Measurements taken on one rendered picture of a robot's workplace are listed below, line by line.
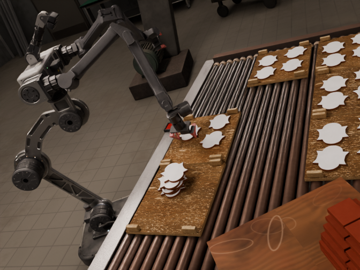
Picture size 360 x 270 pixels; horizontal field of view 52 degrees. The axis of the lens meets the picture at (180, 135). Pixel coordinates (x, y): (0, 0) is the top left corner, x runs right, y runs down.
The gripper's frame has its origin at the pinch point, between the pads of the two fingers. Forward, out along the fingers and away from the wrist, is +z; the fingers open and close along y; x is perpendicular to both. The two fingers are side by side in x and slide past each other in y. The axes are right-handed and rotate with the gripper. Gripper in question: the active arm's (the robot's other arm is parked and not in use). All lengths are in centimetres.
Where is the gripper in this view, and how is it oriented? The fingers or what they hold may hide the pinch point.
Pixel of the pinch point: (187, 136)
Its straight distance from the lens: 197.0
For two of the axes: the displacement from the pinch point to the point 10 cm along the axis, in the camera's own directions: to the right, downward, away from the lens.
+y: 8.9, -1.1, -4.4
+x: 1.8, -7.9, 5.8
